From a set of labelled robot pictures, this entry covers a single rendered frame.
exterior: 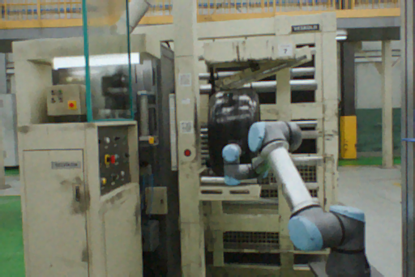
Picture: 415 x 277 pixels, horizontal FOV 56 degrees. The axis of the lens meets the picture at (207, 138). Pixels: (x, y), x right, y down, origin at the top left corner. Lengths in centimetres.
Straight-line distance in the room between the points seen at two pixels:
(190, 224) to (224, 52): 115
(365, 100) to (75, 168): 1091
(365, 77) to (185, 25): 1013
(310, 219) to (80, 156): 107
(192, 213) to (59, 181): 90
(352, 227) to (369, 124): 1087
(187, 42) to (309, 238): 152
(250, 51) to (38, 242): 169
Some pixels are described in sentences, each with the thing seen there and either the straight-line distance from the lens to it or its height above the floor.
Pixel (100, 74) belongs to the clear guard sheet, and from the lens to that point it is 200.
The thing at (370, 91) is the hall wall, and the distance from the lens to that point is 1233.
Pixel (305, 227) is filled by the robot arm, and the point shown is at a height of 91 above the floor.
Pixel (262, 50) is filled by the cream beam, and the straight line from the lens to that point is 266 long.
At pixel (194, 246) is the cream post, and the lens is 254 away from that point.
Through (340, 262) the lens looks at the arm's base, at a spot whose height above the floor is 77.
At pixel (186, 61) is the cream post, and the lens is 244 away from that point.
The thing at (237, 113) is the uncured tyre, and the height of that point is 129.
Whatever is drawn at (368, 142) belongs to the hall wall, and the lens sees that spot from 1225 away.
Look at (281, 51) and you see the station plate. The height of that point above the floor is 169.
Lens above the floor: 127
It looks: 3 degrees down
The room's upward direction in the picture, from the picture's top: 2 degrees counter-clockwise
